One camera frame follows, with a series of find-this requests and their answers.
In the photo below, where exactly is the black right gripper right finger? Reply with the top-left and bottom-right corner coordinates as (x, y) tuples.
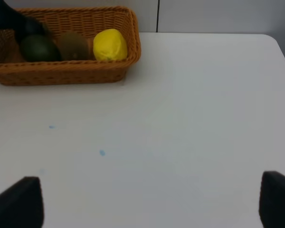
(259, 171), (285, 228)

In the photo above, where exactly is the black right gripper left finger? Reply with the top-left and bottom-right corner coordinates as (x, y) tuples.
(0, 177), (44, 228)

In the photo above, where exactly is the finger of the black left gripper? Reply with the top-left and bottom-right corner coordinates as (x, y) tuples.
(0, 0), (46, 39)

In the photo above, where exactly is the green lime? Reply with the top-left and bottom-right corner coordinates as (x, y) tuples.
(19, 35), (62, 62)

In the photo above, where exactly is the brown kiwi fruit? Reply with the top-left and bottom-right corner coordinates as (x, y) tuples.
(57, 31), (89, 61)

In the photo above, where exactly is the yellow lemon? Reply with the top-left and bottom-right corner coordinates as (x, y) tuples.
(93, 29), (128, 61)

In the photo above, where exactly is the orange wicker basket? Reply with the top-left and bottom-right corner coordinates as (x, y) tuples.
(0, 6), (141, 86)

